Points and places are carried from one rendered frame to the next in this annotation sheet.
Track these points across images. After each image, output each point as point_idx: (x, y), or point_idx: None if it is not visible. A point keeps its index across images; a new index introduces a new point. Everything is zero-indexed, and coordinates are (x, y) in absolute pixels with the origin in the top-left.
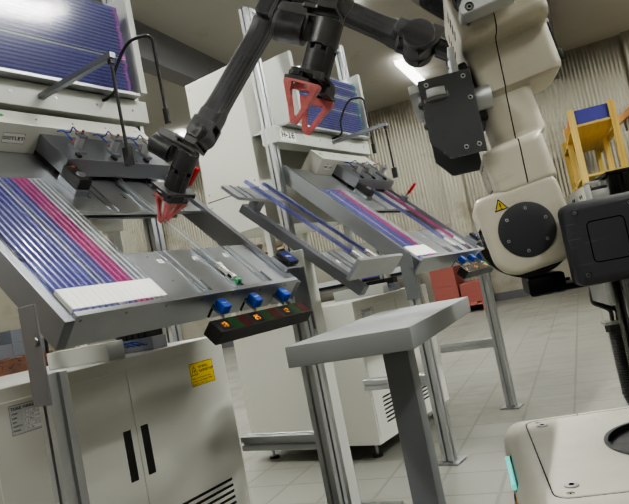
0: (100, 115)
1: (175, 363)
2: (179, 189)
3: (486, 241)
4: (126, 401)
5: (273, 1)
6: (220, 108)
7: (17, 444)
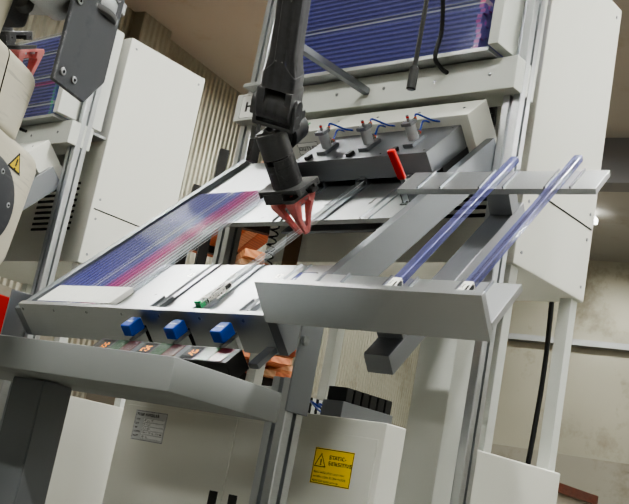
0: (434, 95)
1: (299, 437)
2: (272, 185)
3: None
4: (226, 456)
5: None
6: (266, 63)
7: (130, 447)
